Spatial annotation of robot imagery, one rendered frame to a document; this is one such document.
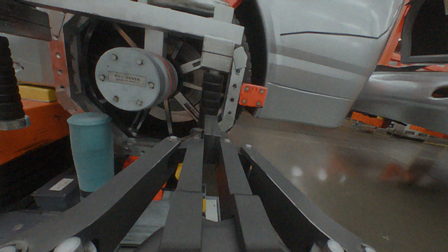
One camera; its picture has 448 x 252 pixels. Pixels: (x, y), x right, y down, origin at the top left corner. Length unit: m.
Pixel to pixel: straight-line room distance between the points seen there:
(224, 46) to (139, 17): 0.14
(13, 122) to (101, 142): 0.15
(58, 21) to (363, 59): 1.08
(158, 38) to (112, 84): 0.20
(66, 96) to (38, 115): 0.24
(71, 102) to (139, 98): 0.30
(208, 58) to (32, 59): 0.73
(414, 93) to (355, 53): 1.69
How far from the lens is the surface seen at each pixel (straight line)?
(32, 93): 0.93
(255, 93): 0.51
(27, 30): 0.43
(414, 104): 2.51
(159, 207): 0.91
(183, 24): 0.30
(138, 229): 0.94
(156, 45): 0.51
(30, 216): 0.77
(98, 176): 0.54
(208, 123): 0.16
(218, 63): 0.26
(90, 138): 0.48
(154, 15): 0.31
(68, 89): 0.63
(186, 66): 0.59
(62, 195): 0.76
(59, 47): 0.63
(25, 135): 0.84
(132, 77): 0.37
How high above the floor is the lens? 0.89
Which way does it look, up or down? 18 degrees down
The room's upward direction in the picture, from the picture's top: 11 degrees clockwise
